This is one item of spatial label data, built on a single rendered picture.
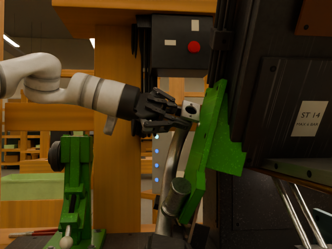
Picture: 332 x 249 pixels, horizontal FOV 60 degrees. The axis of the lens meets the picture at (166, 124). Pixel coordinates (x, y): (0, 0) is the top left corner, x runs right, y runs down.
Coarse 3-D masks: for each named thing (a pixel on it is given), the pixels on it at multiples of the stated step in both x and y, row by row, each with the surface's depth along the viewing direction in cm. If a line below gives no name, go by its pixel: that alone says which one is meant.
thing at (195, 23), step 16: (160, 16) 77; (176, 16) 78; (192, 16) 78; (208, 16) 79; (160, 32) 77; (176, 32) 78; (192, 32) 78; (208, 32) 78; (160, 48) 77; (176, 48) 77; (192, 48) 77; (208, 48) 78; (160, 64) 77; (176, 64) 77; (192, 64) 78; (208, 64) 78
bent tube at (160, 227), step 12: (192, 108) 63; (192, 120) 60; (180, 132) 64; (180, 144) 66; (168, 156) 67; (168, 168) 65; (168, 180) 63; (168, 192) 60; (156, 228) 54; (168, 228) 54
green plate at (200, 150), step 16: (224, 80) 51; (208, 96) 57; (224, 96) 52; (208, 112) 53; (224, 112) 52; (208, 128) 50; (224, 128) 52; (192, 144) 60; (208, 144) 50; (224, 144) 51; (240, 144) 52; (192, 160) 56; (208, 160) 51; (224, 160) 51; (240, 160) 52; (192, 176) 52; (240, 176) 52
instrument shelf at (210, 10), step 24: (72, 0) 74; (96, 0) 74; (120, 0) 75; (144, 0) 75; (168, 0) 76; (192, 0) 77; (216, 0) 77; (72, 24) 85; (96, 24) 85; (120, 24) 85
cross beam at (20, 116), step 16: (16, 112) 91; (32, 112) 92; (48, 112) 92; (64, 112) 93; (80, 112) 93; (16, 128) 91; (32, 128) 92; (48, 128) 92; (64, 128) 93; (80, 128) 93; (192, 128) 97
